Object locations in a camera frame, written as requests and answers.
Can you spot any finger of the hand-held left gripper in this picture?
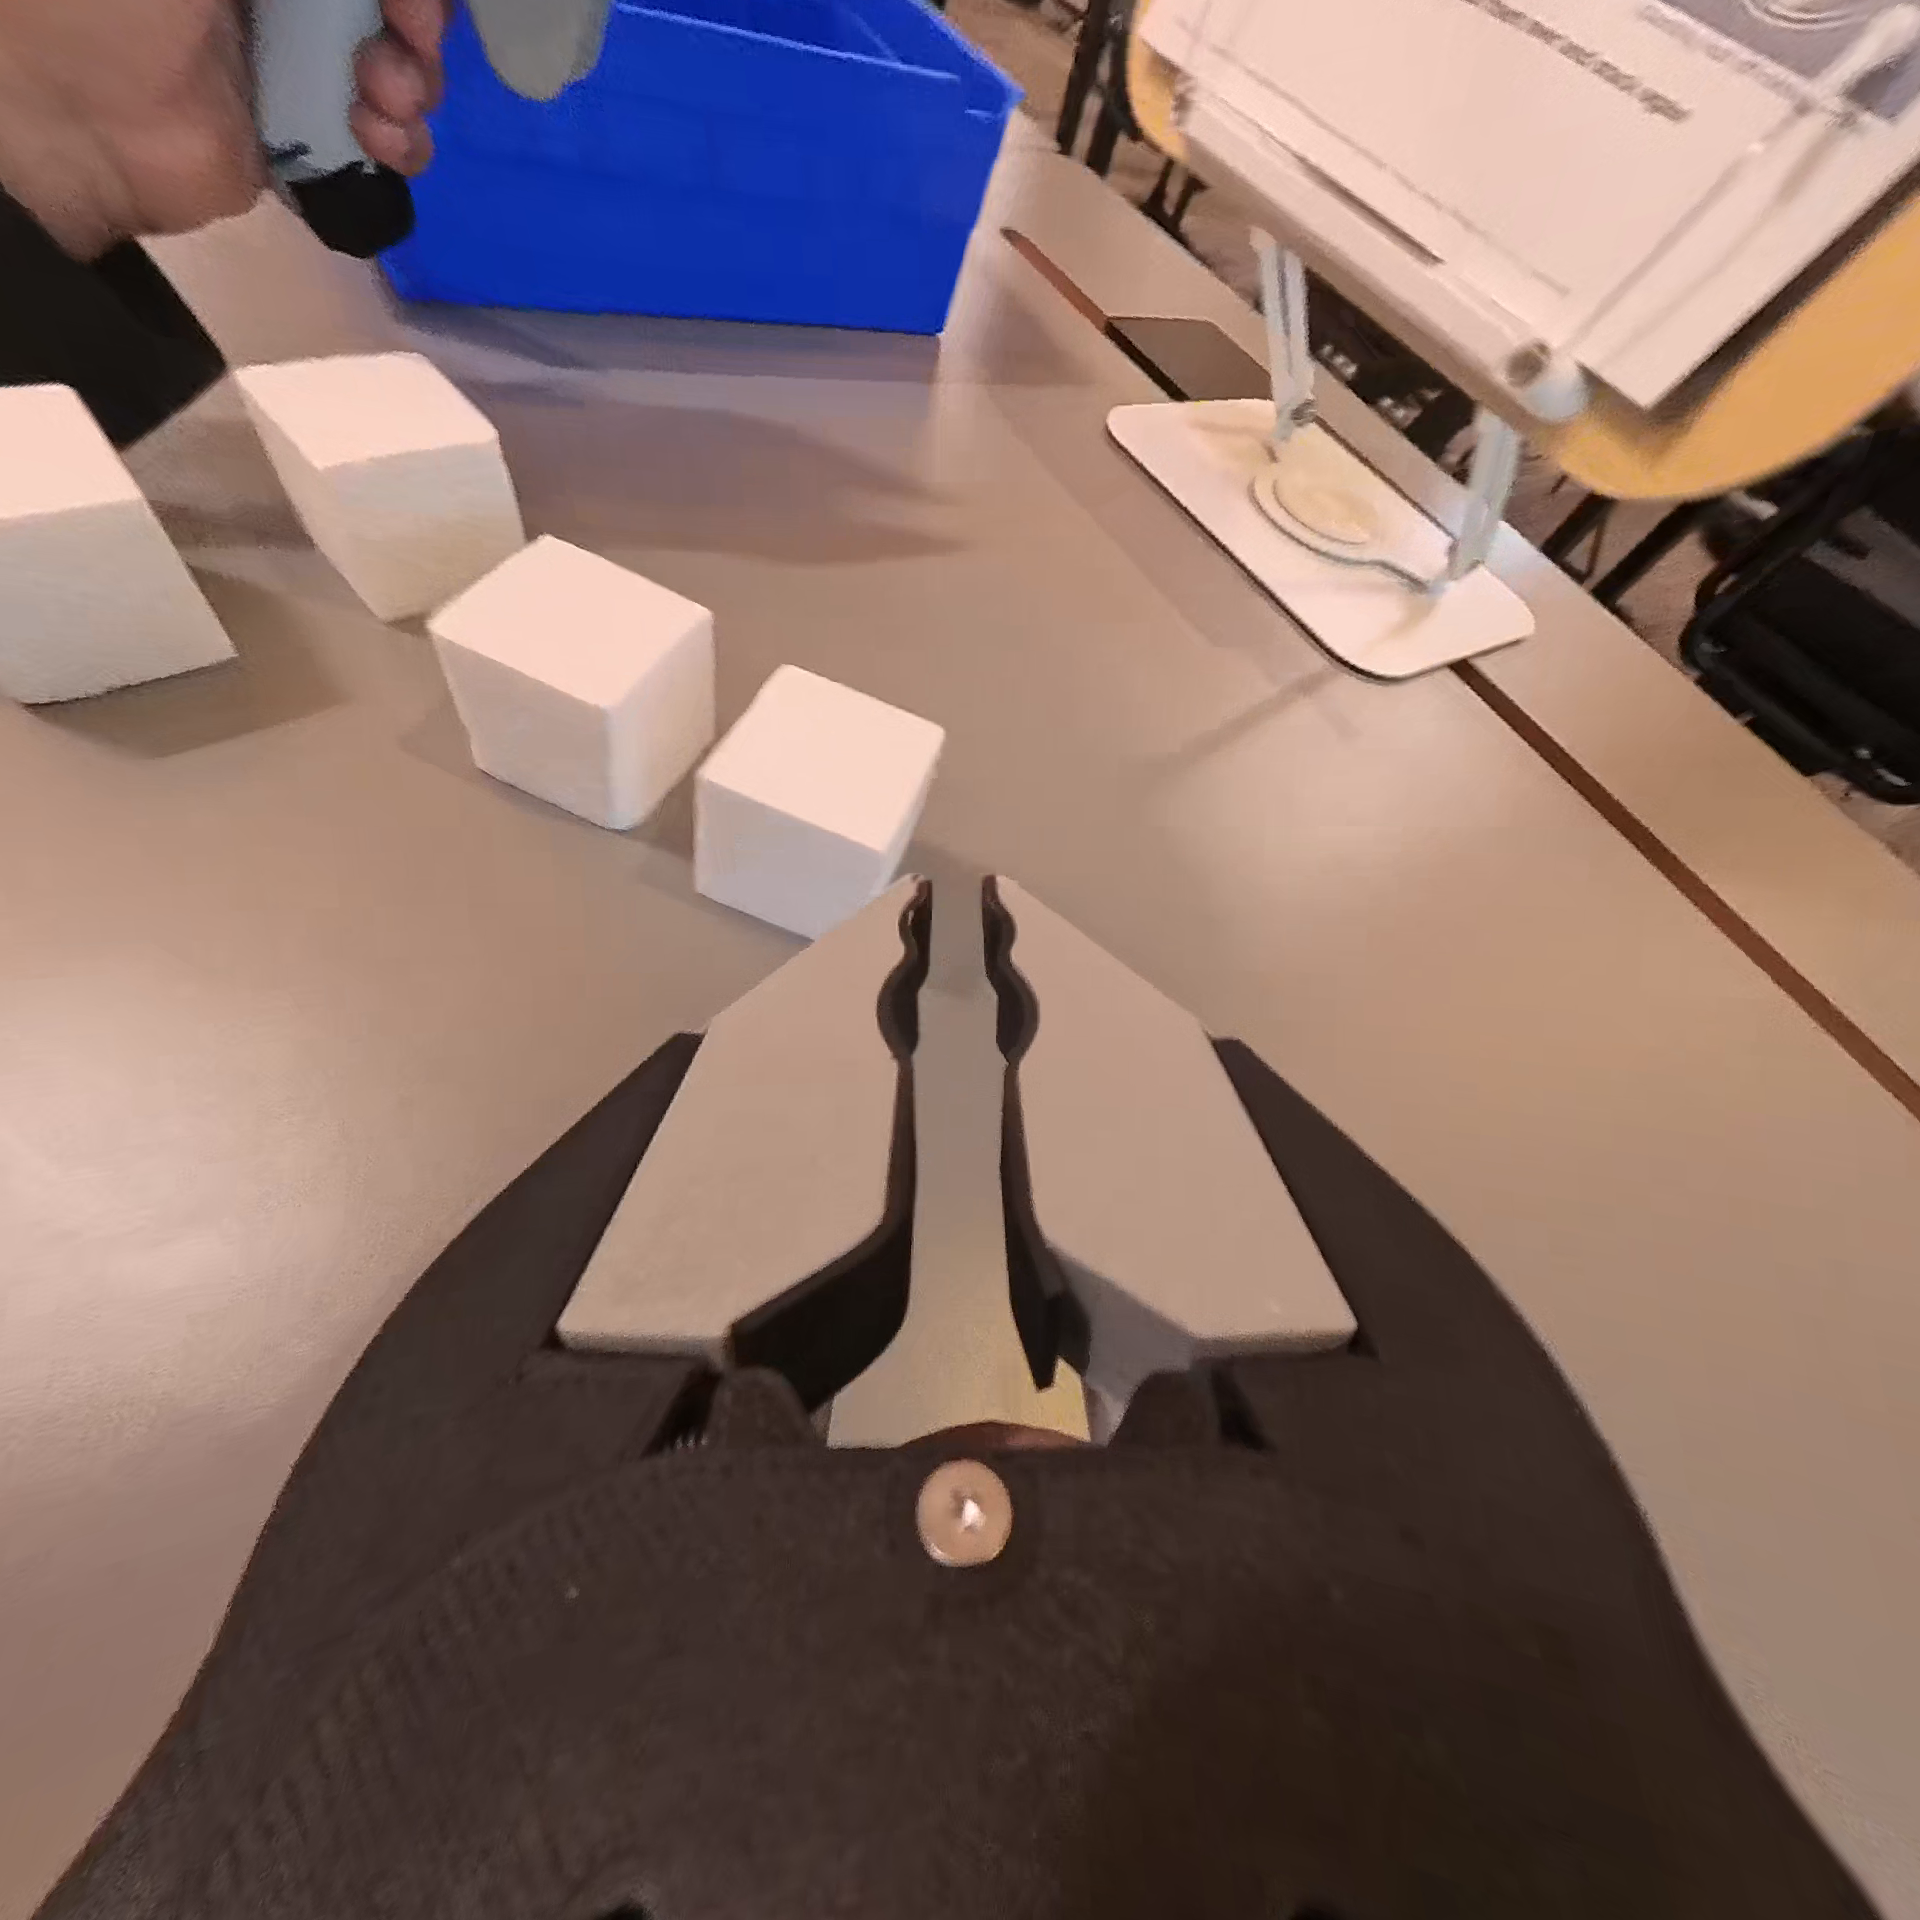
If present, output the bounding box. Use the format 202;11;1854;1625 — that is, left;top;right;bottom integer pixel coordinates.
463;0;613;104

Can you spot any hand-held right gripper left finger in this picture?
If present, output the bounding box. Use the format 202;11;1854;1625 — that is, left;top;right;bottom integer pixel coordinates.
554;875;938;1414

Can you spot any person's left hand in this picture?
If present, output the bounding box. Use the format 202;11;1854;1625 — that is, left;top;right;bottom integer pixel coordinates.
0;0;451;262

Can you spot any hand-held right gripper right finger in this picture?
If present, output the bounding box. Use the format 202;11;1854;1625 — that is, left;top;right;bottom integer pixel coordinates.
981;875;1362;1429

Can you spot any printed instruction sheet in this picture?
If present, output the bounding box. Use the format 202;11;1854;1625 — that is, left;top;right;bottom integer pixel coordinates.
1156;0;1920;410

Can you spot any black office chair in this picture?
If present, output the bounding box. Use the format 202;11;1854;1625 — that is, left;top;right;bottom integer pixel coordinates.
1678;451;1920;808

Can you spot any white hard foam cube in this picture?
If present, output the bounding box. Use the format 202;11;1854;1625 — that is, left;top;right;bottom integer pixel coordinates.
237;352;525;623
693;662;948;939
428;537;719;829
0;381;240;710

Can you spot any large blue plastic bin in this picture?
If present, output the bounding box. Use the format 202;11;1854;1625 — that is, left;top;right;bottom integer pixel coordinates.
380;0;1025;335

